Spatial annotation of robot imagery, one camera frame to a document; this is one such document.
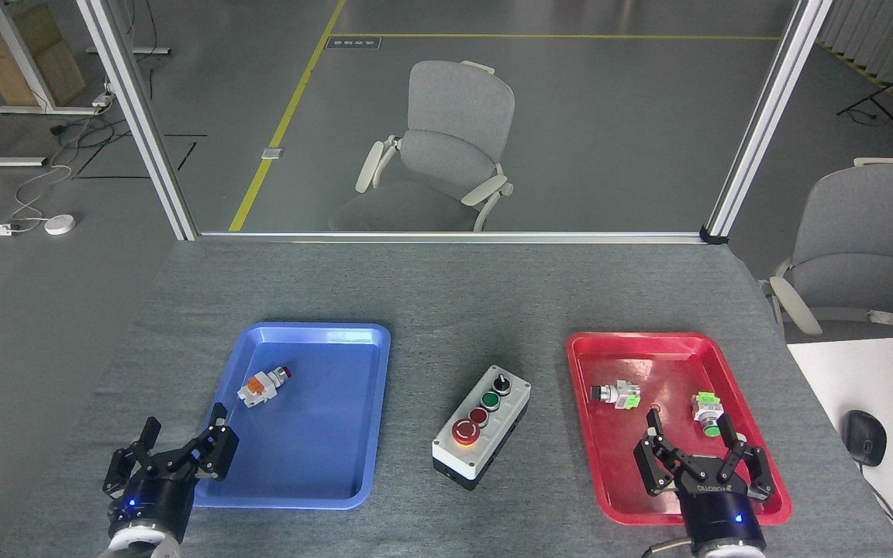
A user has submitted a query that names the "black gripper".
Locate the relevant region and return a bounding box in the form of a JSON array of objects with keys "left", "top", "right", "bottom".
[
  {"left": 102, "top": 403, "right": 240, "bottom": 543},
  {"left": 633, "top": 408, "right": 777, "bottom": 553}
]

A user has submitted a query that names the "grey control box with buttons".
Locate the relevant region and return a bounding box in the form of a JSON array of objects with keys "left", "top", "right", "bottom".
[{"left": 431, "top": 364, "right": 532, "bottom": 491}]

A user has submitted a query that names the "cardboard box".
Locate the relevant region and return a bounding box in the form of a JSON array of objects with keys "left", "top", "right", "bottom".
[
  {"left": 0, "top": 4, "right": 62, "bottom": 57},
  {"left": 0, "top": 40, "right": 87, "bottom": 108}
]

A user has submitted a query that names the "red plastic tray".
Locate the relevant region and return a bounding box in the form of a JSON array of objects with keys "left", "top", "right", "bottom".
[{"left": 565, "top": 332, "right": 793, "bottom": 526}]

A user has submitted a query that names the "blue plastic tray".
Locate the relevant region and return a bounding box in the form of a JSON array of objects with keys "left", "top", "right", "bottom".
[{"left": 195, "top": 322, "right": 391, "bottom": 510}]

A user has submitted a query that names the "white desk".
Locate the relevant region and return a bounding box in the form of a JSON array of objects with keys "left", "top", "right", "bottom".
[{"left": 786, "top": 335, "right": 893, "bottom": 558}]

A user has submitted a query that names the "black computer mouse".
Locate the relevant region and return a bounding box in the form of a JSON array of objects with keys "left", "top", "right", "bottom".
[{"left": 842, "top": 410, "right": 888, "bottom": 467}]

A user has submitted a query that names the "grey office chair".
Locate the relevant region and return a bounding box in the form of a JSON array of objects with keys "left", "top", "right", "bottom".
[
  {"left": 759, "top": 157, "right": 893, "bottom": 344},
  {"left": 328, "top": 60, "right": 515, "bottom": 233}
]

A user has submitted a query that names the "white curtain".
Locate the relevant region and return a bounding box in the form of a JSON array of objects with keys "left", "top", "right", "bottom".
[{"left": 817, "top": 0, "right": 893, "bottom": 129}]

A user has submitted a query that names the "green push button switch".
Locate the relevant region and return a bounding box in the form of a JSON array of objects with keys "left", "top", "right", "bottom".
[{"left": 691, "top": 392, "right": 726, "bottom": 439}]

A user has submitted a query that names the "black selector switch green block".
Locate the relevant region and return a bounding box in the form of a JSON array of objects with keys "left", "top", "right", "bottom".
[{"left": 590, "top": 381, "right": 643, "bottom": 410}]

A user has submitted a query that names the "red push button switch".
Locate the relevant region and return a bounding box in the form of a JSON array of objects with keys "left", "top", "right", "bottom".
[{"left": 236, "top": 366, "right": 294, "bottom": 408}]

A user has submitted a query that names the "white cable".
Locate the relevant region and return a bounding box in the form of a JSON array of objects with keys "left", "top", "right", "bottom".
[{"left": 11, "top": 97, "right": 106, "bottom": 231}]

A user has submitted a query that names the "silver aluminium rail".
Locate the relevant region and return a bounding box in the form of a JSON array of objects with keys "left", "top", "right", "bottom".
[{"left": 197, "top": 231, "right": 707, "bottom": 244}]

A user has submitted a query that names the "silver aluminium post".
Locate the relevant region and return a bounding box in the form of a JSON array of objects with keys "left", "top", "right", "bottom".
[
  {"left": 76, "top": 0, "right": 199, "bottom": 241},
  {"left": 701, "top": 0, "right": 835, "bottom": 245}
]

